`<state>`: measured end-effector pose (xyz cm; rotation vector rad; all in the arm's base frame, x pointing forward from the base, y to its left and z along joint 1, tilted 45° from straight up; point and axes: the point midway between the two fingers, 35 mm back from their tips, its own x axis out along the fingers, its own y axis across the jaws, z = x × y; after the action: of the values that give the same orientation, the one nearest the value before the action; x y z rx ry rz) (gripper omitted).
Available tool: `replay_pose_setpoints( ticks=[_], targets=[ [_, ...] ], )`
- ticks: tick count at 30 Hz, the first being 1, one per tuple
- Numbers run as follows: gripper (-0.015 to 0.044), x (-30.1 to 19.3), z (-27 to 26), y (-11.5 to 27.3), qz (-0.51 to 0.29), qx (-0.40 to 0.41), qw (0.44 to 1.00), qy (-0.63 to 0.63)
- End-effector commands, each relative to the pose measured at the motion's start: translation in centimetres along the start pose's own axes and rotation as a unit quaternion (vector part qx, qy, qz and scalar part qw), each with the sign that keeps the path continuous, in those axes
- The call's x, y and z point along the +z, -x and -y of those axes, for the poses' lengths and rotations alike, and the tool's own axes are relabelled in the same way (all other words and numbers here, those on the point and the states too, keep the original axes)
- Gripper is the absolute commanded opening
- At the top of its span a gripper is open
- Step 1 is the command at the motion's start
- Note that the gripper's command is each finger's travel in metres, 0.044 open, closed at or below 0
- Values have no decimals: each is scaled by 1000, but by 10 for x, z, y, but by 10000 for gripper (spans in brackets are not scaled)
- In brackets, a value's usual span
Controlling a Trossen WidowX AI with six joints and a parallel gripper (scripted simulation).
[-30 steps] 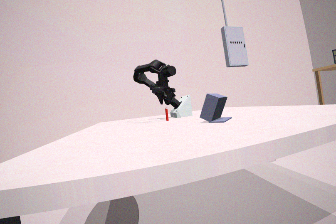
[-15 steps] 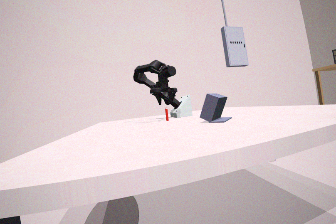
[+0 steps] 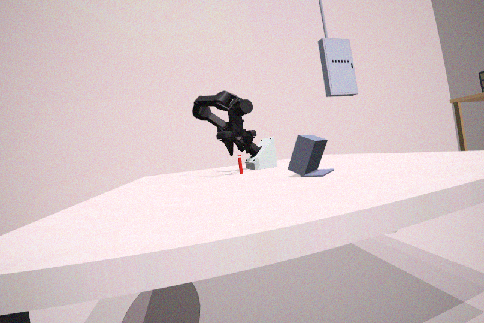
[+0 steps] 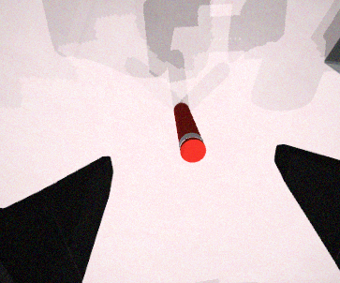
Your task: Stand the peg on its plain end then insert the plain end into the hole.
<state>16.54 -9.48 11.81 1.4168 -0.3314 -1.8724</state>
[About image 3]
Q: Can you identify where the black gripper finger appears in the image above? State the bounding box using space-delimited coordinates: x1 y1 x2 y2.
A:
220 138 234 156
242 137 255 154

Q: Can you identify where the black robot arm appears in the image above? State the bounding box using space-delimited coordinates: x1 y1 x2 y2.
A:
192 90 262 158

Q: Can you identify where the grey sloped panel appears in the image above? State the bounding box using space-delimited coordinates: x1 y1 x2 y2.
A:
288 135 334 177

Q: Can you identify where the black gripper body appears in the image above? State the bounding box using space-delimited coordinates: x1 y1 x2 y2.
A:
216 117 256 140

